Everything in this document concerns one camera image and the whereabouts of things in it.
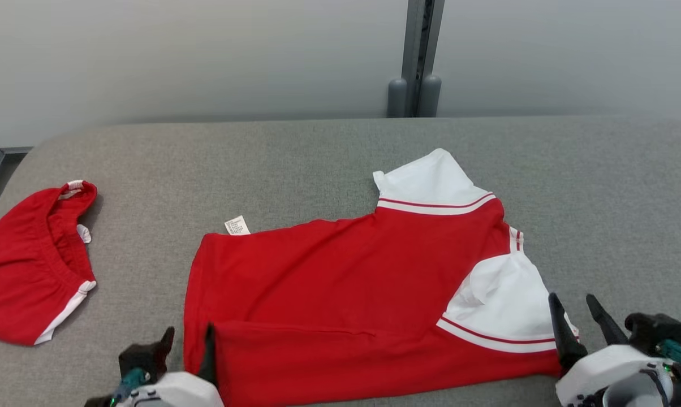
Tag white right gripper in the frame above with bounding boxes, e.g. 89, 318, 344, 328
548, 292, 676, 407

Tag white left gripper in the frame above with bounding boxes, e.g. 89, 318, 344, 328
114, 323, 225, 407

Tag red white-trimmed jersey shirt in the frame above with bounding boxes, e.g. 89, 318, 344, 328
183, 148, 580, 407

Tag red Bulls 23 shorts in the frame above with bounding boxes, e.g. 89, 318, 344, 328
0, 180, 99, 347

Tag left teal-plug camera cable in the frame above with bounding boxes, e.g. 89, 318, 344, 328
110, 367, 152, 406

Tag teal-plug camera cable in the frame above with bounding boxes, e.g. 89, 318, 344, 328
110, 367, 152, 406
656, 338, 681, 374

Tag right teal-plug camera cable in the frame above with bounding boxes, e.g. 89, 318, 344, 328
656, 338, 681, 374

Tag grey metal wall post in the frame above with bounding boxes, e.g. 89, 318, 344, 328
387, 0, 446, 118

